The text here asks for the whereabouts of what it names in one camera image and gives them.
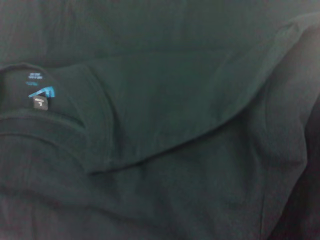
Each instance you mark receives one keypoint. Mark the black shirt with FREE print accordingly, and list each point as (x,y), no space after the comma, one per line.
(160,120)

